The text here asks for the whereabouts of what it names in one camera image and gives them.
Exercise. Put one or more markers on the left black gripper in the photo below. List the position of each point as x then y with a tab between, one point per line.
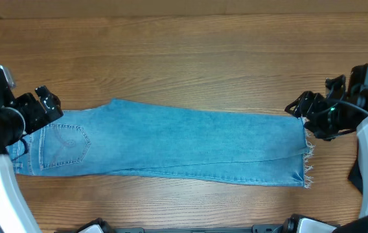
39	118

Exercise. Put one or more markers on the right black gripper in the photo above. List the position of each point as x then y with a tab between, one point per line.
304	109

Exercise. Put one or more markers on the light blue denim jeans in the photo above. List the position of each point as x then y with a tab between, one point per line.
131	138

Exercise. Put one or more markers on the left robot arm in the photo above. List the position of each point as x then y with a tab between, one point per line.
19	117

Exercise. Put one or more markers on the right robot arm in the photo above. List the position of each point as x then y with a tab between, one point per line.
357	86

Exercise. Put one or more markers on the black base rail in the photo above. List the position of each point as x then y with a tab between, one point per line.
99	225

